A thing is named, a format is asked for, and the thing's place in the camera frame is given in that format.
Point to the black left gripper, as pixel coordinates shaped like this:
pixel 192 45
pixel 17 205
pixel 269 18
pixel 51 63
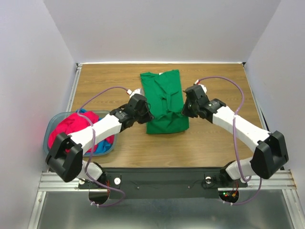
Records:
pixel 148 116

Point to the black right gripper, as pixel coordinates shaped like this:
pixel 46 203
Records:
pixel 188 108

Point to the green t shirt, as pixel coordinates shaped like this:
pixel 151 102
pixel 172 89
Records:
pixel 164 94

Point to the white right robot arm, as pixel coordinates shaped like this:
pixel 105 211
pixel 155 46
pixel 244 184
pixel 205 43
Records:
pixel 269 149

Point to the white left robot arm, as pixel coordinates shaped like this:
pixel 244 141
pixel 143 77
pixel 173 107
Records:
pixel 65 157

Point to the blue t shirt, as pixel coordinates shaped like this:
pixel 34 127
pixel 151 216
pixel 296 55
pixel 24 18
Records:
pixel 103 146

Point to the pink t shirt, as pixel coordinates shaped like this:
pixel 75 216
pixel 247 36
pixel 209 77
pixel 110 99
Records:
pixel 71 126

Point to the grey plastic bin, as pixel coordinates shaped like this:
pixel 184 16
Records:
pixel 48 128

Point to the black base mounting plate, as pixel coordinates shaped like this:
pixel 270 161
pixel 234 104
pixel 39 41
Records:
pixel 171 182

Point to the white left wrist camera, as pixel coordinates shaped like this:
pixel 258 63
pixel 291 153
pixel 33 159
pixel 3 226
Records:
pixel 136 91

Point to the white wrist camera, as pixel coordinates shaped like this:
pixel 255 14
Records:
pixel 197 82
pixel 136 91

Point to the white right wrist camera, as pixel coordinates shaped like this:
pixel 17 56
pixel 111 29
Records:
pixel 197 82

